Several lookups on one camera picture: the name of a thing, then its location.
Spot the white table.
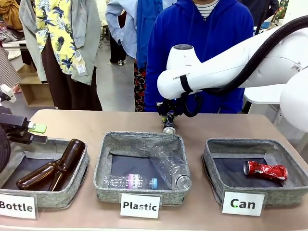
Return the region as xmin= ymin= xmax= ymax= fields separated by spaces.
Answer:
xmin=243 ymin=85 xmax=283 ymax=115

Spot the white Can label sign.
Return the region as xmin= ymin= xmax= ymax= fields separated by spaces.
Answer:
xmin=221 ymin=190 xmax=267 ymax=217

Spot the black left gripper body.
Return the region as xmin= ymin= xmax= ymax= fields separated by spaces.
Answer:
xmin=0 ymin=112 xmax=33 ymax=145

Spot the person in yellow floral shirt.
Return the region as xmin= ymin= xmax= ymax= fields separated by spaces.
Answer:
xmin=18 ymin=0 xmax=103 ymax=111

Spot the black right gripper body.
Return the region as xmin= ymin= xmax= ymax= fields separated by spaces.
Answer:
xmin=156 ymin=97 xmax=185 ymax=118

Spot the person with blue scarf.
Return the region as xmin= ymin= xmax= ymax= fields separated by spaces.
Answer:
xmin=133 ymin=0 xmax=167 ymax=113

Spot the person in blue hoodie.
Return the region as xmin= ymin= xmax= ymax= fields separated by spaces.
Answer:
xmin=144 ymin=0 xmax=255 ymax=114

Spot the white Plastic label sign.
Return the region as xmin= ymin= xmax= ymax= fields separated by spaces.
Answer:
xmin=119 ymin=193 xmax=162 ymax=219

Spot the mustard yellow garment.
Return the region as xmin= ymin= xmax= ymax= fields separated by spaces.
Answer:
xmin=0 ymin=0 xmax=24 ymax=31

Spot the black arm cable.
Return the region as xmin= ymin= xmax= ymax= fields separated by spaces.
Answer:
xmin=179 ymin=15 xmax=308 ymax=118
xmin=0 ymin=125 xmax=12 ymax=174

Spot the white Bottle label sign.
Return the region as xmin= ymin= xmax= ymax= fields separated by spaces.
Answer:
xmin=0 ymin=193 xmax=38 ymax=219

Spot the grey fabric basket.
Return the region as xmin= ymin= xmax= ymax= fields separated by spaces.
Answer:
xmin=0 ymin=137 xmax=90 ymax=209
xmin=202 ymin=138 xmax=308 ymax=207
xmin=93 ymin=131 xmax=189 ymax=206

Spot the person in light blue shirt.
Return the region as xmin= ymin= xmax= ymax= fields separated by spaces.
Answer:
xmin=105 ymin=0 xmax=138 ymax=66

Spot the red crushed can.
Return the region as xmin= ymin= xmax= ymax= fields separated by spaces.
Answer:
xmin=243 ymin=160 xmax=289 ymax=182

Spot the brown glass bottle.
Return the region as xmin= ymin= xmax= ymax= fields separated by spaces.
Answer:
xmin=48 ymin=138 xmax=87 ymax=192
xmin=15 ymin=161 xmax=61 ymax=191

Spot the dark crushed can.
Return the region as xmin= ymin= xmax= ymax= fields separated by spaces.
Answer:
xmin=162 ymin=113 xmax=177 ymax=134

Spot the small plastic bottle pink label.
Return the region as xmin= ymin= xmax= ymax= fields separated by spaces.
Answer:
xmin=103 ymin=173 xmax=158 ymax=190

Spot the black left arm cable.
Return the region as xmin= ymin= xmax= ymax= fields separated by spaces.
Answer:
xmin=0 ymin=125 xmax=12 ymax=174

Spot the wooden shelf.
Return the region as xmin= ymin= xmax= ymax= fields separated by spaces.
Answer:
xmin=18 ymin=64 xmax=55 ymax=108

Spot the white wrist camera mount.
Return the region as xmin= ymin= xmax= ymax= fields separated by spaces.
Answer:
xmin=0 ymin=84 xmax=17 ymax=103

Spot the large clear plastic bottle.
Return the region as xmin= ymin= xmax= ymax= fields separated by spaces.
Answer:
xmin=149 ymin=143 xmax=193 ymax=191

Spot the person in dark jacket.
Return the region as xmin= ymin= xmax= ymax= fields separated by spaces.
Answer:
xmin=238 ymin=0 xmax=280 ymax=34

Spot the white paper tag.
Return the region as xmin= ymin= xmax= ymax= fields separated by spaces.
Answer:
xmin=75 ymin=57 xmax=88 ymax=77

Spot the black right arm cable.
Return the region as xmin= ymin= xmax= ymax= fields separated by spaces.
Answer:
xmin=179 ymin=15 xmax=308 ymax=118

